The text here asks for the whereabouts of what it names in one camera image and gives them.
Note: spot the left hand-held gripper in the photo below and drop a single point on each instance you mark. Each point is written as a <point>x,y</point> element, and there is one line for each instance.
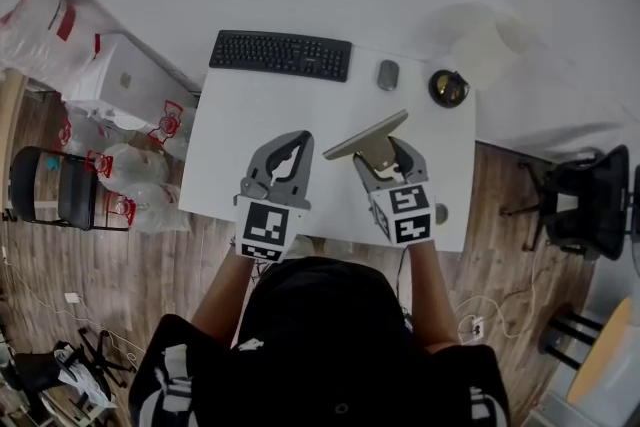
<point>265,227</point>

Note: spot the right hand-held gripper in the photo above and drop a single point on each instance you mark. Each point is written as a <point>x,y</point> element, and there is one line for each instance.
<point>407,215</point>

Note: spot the person's right forearm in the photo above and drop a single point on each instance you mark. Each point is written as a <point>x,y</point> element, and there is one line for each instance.
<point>432,295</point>

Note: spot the person's left forearm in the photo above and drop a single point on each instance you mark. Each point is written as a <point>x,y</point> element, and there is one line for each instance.
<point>225,300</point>

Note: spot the grey round desk grommet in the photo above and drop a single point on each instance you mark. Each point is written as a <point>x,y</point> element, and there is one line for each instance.
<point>441,214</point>

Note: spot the grey computer mouse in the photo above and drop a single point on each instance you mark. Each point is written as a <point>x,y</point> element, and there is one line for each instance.
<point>387,75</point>

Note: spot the black round container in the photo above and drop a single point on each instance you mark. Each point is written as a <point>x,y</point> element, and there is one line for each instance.
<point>447,87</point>

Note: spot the black computer keyboard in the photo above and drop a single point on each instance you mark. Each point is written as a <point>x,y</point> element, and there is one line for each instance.
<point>282,55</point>

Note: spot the white cardboard box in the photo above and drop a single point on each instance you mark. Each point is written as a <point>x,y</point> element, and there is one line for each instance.
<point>135,80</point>

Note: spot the white power strip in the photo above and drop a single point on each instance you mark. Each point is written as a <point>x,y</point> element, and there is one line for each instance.
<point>475,327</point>

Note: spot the person's black striped top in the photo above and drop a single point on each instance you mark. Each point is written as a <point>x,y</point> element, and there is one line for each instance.
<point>320,340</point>

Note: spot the black office chair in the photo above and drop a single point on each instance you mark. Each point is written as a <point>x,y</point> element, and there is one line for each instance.
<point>585,205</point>

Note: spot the black folding chair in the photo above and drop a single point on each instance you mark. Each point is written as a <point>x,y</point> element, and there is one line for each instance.
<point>55,190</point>

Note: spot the white power adapter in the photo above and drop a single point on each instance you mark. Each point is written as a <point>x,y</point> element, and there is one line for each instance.
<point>72,298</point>

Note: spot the black chair base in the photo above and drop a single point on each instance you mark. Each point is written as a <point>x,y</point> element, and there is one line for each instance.
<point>102,357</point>

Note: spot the white red plastic bag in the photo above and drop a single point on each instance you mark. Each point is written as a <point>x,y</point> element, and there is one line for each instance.
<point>45,25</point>

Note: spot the round wooden table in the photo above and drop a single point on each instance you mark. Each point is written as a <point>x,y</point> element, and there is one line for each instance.
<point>602,355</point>

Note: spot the black bag with white papers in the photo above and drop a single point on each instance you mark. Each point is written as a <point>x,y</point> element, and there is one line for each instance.
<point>50,370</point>

